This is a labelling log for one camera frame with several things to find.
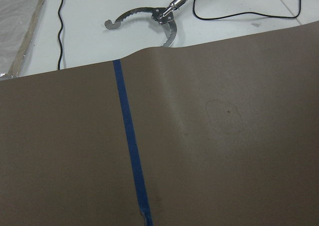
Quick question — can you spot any brown paper table cover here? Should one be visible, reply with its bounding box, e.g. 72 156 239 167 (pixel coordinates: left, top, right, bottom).
0 22 319 226

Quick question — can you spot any metal reacher grabber tool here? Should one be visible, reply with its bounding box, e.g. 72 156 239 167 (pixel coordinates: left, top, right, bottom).
104 0 188 47

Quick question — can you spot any clear plastic bag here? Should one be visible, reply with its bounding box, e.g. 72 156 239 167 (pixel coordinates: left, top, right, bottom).
0 0 46 80

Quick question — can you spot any black desk cable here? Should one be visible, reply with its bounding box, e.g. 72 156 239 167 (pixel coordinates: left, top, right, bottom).
57 0 66 70
193 0 319 20

